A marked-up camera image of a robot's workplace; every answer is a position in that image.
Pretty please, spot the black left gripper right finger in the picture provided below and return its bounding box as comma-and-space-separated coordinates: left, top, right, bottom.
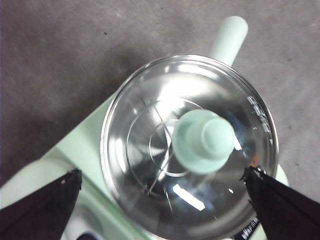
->
239, 165, 320, 240

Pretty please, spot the glass pot lid green knob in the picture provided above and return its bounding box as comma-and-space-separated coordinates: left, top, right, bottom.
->
99, 54, 280, 240

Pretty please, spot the silver griddle lid handle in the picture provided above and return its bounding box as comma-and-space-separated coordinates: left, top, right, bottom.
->
71, 206, 107, 240

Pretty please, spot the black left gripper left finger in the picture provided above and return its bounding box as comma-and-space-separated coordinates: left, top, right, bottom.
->
0, 168, 83, 240

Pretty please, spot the mint green breakfast machine base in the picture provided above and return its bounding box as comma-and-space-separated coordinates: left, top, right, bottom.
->
0, 98, 291, 240

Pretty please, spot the mint green pot with handle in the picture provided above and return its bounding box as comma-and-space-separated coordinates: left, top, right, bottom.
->
208, 15, 290, 187

